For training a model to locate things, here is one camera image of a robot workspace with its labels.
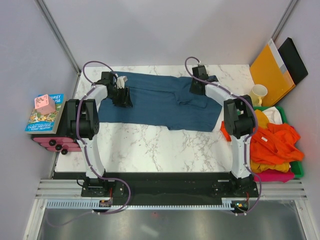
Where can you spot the white cable duct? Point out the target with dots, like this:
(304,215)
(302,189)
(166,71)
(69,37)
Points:
(102,205)

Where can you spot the yellow t shirt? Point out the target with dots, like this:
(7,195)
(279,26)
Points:
(255,166)

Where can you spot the black flat box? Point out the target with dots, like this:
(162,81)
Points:
(293,61)

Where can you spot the pink black dumbbell set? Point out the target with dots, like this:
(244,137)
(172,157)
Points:
(53,143)

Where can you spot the pink dice cube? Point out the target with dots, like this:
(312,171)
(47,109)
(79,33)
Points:
(44,104)

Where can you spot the yellow mug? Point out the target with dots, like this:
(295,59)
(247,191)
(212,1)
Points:
(257,94)

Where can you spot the orange t shirt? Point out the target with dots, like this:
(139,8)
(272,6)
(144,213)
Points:
(274,144)

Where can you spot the green plastic bin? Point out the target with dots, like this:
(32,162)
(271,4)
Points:
(296,166)

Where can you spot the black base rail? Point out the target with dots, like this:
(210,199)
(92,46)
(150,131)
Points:
(183,188)

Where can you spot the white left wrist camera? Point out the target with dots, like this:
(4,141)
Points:
(120,82)

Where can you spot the orange folder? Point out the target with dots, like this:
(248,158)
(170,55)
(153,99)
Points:
(269,70)

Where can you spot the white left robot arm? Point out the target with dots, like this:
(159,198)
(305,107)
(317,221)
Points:
(83,123)

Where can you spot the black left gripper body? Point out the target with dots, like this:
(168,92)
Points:
(118,97)

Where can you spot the black box under book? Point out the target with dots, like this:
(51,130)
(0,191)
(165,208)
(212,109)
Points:
(64,127)

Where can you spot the white t shirt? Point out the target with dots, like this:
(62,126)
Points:
(273,115)

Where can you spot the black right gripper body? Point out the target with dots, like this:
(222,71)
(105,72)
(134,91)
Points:
(193,87)

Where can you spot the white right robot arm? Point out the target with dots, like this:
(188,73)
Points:
(238,116)

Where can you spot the blue paperback book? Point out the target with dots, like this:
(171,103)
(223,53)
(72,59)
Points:
(46,124)

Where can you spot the pink t shirt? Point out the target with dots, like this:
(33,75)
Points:
(271,175)

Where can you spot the blue t shirt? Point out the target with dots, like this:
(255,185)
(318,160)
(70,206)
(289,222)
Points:
(160,100)

